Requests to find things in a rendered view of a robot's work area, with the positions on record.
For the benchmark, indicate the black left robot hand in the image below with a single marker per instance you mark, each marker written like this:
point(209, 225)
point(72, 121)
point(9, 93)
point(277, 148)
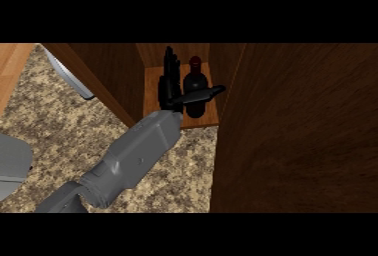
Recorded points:
point(171, 86)

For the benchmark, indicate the dark wine bottle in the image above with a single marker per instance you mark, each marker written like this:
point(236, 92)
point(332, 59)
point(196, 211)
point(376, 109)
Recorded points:
point(195, 80)

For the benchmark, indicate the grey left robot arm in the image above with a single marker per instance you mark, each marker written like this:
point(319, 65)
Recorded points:
point(140, 150)

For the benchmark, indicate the brown wooden cabinet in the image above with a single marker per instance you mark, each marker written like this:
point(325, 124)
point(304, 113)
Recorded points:
point(150, 95)

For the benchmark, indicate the brown wooden cabinet door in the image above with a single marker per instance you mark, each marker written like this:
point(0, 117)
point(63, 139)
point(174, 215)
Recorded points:
point(304, 133)
point(115, 76)

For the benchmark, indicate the pale grey rounded object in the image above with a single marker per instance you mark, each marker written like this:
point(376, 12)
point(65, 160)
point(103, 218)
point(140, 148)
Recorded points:
point(12, 160)

